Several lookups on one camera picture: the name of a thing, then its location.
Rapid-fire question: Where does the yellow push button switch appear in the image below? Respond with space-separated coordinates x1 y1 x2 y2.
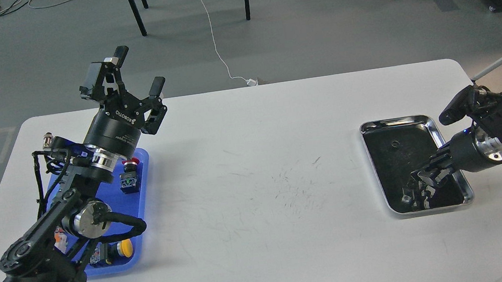
89 239 134 268

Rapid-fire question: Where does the black gear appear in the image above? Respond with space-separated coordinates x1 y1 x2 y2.
390 140 402 149
401 194 412 205

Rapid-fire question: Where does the blue plastic tray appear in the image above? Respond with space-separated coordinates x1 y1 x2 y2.
53 148 151 279

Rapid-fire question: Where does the white power cable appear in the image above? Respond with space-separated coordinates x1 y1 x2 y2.
155 0 259 98

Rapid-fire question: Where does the silver metal tray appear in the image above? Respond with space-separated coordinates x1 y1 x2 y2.
360 115 474 218

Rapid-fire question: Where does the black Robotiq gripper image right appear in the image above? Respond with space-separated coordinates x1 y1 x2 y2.
401 129 497 213

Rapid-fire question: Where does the red emergency stop button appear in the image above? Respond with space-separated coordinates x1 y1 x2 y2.
119 157 141 194

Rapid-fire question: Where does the black Robotiq gripper image left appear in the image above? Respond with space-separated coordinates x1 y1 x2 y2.
79 45 167 158

